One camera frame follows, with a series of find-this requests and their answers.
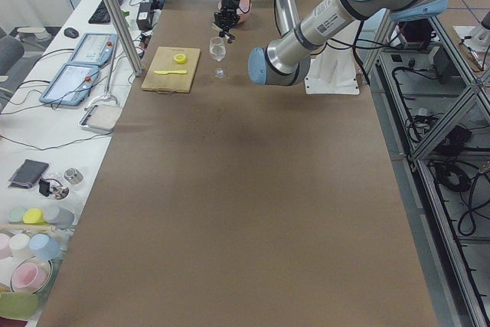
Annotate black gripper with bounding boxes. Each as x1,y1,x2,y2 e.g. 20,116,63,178
214,0,240,33

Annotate steel double jigger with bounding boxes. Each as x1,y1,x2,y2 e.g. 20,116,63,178
211,23,235,44

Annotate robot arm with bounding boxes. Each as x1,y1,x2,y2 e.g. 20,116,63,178
214,0,449,87

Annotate clear wine glass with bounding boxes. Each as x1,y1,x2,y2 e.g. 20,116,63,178
209,37,227,79

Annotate pink bowl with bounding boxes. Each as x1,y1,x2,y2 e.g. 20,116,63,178
217,0,252,25

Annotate yellow lemon half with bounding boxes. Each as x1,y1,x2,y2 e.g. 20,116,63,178
173,53,188,64

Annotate yellow plastic knife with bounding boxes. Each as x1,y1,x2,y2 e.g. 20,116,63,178
153,70,188,75

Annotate bamboo cutting board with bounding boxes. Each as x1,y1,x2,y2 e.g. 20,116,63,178
141,47,201,93

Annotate black keyboard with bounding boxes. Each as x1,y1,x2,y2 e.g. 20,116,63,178
87,0,129,25

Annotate upper blue teach pendant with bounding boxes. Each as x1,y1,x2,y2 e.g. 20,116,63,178
69,33,117,67

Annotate blue teach pendant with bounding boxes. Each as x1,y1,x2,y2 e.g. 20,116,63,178
39,62,100,107
69,33,117,67

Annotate metal cane rod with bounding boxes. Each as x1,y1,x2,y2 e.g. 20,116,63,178
84,42,119,111

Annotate black computer mouse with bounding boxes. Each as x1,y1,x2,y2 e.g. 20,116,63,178
64,28,79,39

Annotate metal tray with sponge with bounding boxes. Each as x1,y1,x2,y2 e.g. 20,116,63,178
79,104,123,134

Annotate lower blue teach pendant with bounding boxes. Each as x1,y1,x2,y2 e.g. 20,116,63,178
39,62,100,107

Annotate brown table mat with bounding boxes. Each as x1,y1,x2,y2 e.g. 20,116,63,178
39,0,438,326

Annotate small steel cup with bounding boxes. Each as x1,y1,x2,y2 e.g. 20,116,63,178
64,168,83,185

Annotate yellow plastic cup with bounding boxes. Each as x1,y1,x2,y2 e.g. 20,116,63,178
22,208,46,225

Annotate blue plastic cup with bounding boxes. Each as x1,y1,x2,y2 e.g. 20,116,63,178
29,234,61,261

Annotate pink plastic cup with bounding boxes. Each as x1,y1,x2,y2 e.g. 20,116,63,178
11,260,51,293

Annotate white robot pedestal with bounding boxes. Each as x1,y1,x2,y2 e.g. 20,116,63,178
304,50,360,95

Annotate aluminium frame post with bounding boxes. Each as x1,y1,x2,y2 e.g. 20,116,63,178
103,0,143,77

